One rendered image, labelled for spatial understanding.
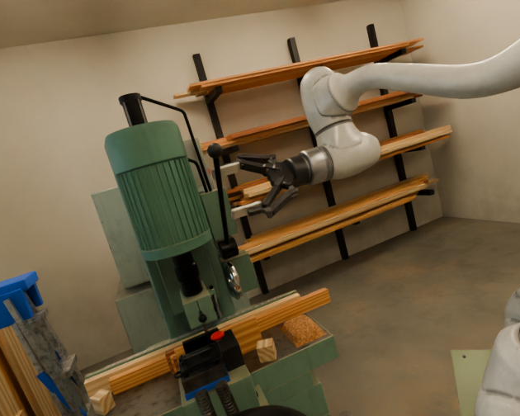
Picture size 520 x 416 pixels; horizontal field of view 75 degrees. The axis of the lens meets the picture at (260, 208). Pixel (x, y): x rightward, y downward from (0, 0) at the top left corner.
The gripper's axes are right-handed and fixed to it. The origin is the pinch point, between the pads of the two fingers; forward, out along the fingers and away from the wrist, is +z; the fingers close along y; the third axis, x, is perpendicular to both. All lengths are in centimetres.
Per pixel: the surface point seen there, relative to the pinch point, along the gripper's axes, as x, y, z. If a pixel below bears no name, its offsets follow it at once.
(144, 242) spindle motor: -8.2, -0.6, 21.2
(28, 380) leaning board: -146, 37, 111
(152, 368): -33.6, -20.5, 29.1
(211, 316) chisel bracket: -24.6, -17.1, 11.4
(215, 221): -26.2, 12.3, 0.9
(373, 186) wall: -225, 142, -213
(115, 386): -34, -21, 38
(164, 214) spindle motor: -1.6, 0.2, 14.8
